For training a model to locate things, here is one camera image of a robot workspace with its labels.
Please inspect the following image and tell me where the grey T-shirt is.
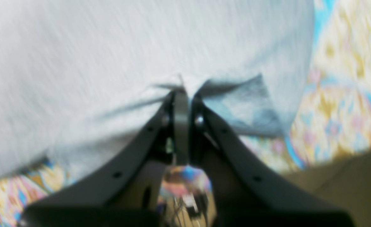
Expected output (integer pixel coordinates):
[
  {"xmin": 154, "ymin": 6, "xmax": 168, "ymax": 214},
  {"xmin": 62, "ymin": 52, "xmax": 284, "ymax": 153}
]
[{"xmin": 0, "ymin": 0, "xmax": 315, "ymax": 179}]

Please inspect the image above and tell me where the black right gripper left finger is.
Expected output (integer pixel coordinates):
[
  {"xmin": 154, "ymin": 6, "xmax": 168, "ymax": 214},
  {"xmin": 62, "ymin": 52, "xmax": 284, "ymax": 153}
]
[{"xmin": 18, "ymin": 91, "xmax": 189, "ymax": 227}]

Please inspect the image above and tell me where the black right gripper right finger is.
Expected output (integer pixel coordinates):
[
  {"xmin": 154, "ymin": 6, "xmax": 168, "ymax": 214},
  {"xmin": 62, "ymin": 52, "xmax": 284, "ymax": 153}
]
[{"xmin": 189, "ymin": 96, "xmax": 353, "ymax": 227}]

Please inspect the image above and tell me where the patterned tablecloth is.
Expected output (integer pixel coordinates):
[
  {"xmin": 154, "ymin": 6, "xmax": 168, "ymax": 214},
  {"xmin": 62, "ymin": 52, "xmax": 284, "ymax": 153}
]
[{"xmin": 0, "ymin": 0, "xmax": 371, "ymax": 227}]

